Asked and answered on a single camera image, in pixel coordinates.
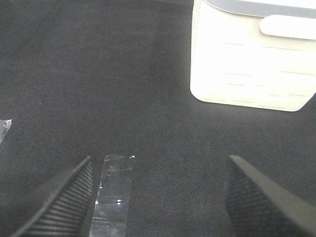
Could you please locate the clear tape strip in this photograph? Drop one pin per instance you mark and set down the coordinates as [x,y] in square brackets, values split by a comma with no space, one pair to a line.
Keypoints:
[112,202]
[4,127]

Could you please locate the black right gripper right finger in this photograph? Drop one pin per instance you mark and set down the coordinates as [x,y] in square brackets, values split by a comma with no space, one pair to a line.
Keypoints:
[259,207]

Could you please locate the cream plastic laundry basket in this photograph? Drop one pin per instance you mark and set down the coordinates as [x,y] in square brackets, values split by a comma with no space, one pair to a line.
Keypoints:
[254,53]

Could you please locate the middle clear tape strip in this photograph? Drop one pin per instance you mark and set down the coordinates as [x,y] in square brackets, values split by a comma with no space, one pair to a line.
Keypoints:
[4,127]

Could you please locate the right clear tape strip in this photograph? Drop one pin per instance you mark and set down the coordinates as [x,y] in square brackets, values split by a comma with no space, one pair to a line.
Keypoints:
[112,202]

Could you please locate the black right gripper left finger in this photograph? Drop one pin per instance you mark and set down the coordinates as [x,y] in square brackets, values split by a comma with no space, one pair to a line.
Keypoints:
[57,208]

